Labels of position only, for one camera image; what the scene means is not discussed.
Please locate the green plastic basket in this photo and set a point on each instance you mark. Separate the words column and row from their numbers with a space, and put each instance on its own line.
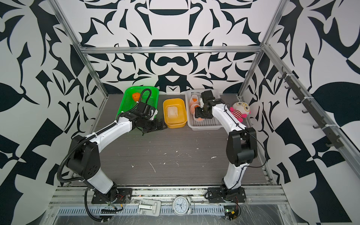
column 149, row 95

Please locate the small green circuit board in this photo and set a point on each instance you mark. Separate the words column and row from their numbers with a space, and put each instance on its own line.
column 232, row 212

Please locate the white perforated plastic basket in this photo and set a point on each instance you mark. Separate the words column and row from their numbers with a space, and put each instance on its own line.
column 206, row 124

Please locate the white analog clock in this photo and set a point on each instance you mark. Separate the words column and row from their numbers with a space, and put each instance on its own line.
column 181, row 206

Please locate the pink white plush toy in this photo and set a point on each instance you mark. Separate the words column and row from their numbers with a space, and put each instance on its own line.
column 240, row 110

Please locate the orange toy fruit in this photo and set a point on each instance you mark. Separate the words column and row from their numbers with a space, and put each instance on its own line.
column 136, row 96

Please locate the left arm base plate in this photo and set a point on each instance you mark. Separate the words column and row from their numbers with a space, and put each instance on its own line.
column 118, row 196

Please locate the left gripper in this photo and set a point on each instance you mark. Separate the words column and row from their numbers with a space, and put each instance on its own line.
column 156, row 127

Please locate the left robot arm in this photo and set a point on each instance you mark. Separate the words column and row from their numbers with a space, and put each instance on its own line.
column 84, row 154

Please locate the yellow plastic tray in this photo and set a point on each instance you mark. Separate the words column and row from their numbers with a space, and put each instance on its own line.
column 181, row 120

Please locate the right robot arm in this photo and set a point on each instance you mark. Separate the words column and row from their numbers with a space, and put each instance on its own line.
column 241, row 147

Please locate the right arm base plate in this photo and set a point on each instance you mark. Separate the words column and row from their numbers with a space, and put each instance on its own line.
column 221, row 195

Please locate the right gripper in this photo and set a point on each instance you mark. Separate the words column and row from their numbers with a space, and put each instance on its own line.
column 198, row 113

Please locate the black hook rail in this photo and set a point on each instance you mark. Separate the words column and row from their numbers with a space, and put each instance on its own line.
column 322, row 119

